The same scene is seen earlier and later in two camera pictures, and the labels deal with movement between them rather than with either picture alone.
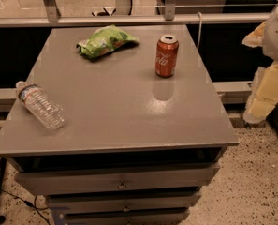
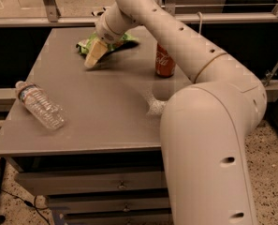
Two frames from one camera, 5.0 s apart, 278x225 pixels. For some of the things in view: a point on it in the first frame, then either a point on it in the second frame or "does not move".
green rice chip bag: x=104 y=40 does not move
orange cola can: x=167 y=56 does not move
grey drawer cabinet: x=135 y=148 does not move
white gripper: x=277 y=35 → x=105 y=32
